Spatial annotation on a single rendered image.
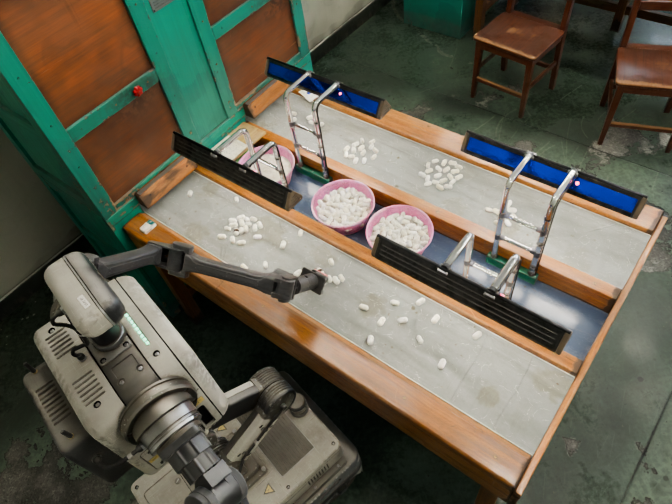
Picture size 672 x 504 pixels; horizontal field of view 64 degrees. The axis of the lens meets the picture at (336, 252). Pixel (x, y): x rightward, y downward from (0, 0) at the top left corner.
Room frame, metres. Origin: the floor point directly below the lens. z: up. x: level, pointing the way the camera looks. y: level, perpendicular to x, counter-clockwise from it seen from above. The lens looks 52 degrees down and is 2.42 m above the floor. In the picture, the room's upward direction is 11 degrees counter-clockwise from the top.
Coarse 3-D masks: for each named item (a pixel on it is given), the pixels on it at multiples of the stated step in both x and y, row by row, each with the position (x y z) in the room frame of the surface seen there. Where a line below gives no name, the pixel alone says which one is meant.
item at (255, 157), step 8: (240, 128) 1.68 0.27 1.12; (232, 136) 1.64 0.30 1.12; (248, 136) 1.68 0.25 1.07; (224, 144) 1.60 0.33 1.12; (248, 144) 1.67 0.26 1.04; (272, 144) 1.56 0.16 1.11; (216, 152) 1.57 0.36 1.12; (256, 152) 1.52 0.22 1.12; (264, 152) 1.52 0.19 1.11; (248, 160) 1.49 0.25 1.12; (256, 160) 1.49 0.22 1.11; (264, 160) 1.64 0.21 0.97; (280, 160) 1.56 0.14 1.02; (240, 168) 1.47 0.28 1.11; (256, 168) 1.67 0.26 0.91; (280, 168) 1.57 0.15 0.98; (280, 176) 1.57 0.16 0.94
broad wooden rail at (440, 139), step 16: (352, 112) 2.09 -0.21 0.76; (400, 112) 2.02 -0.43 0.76; (384, 128) 1.95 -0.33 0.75; (400, 128) 1.91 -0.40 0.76; (416, 128) 1.89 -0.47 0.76; (432, 128) 1.87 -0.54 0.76; (432, 144) 1.77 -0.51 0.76; (448, 144) 1.75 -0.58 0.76; (464, 160) 1.65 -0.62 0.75; (480, 160) 1.61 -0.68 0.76; (544, 192) 1.39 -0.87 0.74; (592, 208) 1.25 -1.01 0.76; (656, 208) 1.19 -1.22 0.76; (624, 224) 1.16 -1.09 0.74; (640, 224) 1.13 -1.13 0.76; (656, 224) 1.12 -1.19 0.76
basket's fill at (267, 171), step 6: (264, 156) 1.94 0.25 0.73; (270, 156) 1.93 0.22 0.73; (282, 156) 1.92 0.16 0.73; (258, 162) 1.91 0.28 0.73; (270, 162) 1.89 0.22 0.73; (282, 162) 1.88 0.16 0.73; (288, 162) 1.87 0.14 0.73; (252, 168) 1.87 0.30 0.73; (264, 168) 1.86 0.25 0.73; (270, 168) 1.84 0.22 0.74; (288, 168) 1.83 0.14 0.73; (264, 174) 1.81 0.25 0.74; (270, 174) 1.81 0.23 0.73; (276, 174) 1.80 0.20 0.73; (276, 180) 1.77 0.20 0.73
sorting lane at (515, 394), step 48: (192, 240) 1.50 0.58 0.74; (288, 240) 1.40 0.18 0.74; (336, 288) 1.13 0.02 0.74; (384, 288) 1.08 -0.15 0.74; (384, 336) 0.89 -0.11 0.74; (432, 336) 0.86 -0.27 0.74; (432, 384) 0.69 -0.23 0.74; (480, 384) 0.66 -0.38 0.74; (528, 384) 0.63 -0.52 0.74; (528, 432) 0.48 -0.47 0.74
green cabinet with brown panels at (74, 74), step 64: (0, 0) 1.70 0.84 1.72; (64, 0) 1.82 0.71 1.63; (128, 0) 1.96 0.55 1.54; (192, 0) 2.13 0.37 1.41; (256, 0) 2.36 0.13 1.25; (0, 64) 1.61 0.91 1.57; (64, 64) 1.75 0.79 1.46; (128, 64) 1.90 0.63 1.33; (192, 64) 2.07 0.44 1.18; (256, 64) 2.31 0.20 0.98; (64, 128) 1.65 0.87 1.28; (128, 128) 1.81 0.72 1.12; (192, 128) 1.98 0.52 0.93; (128, 192) 1.71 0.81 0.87
